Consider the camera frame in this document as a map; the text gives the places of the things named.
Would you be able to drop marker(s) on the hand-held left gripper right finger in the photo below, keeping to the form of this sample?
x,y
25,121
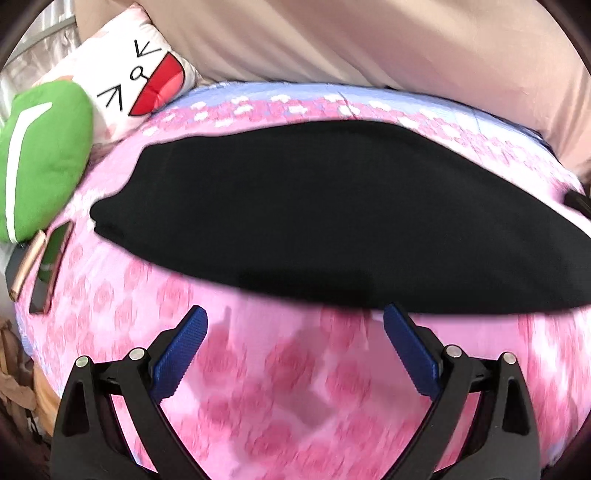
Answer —
x,y
412,351

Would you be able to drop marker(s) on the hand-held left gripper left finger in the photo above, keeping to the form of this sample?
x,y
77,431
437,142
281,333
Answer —
x,y
181,353

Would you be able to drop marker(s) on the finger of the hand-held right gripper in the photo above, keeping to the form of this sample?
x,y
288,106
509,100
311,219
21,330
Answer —
x,y
578,202

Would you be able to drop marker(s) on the black pants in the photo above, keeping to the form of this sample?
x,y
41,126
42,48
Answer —
x,y
323,217

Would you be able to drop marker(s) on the pink rose print bedsheet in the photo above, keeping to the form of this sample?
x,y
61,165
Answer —
x,y
286,397

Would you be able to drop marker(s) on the pink framed mirror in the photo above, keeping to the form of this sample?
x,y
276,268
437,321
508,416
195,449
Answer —
x,y
50,270

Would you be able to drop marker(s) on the brown crumpled paper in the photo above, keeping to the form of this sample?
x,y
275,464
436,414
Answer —
x,y
14,369

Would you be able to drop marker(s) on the rose gold phone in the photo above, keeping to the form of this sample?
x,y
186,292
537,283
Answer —
x,y
28,265

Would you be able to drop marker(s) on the green plush toy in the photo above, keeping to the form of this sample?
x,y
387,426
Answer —
x,y
51,161

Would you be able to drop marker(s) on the beige headboard cushion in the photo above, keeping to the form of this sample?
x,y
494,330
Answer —
x,y
369,41

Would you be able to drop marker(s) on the white cartoon face pillow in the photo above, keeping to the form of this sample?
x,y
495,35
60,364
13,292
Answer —
x,y
134,74

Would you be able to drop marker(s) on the silvery curtain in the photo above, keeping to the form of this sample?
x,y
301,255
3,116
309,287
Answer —
x,y
32,60

